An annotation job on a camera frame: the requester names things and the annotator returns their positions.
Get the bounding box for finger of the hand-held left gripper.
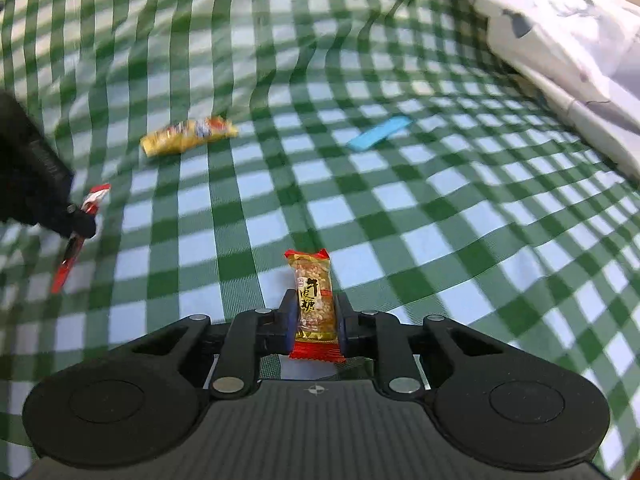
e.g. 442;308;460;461
64;202;97;240

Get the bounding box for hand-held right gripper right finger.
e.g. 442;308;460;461
334;292;516;402

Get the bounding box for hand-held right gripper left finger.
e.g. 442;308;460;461
120;287;301;402

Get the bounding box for peanut nougat candy red-ended wrapper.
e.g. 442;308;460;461
284;249;346;363

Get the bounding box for red snack bag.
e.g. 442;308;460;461
50;184;112;295

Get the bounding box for green checked bedsheet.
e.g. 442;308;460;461
0;0;640;480

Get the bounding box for yellow snack packet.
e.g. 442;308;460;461
140;116;240;157

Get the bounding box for light blue paper strip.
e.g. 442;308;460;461
347;115;413;152

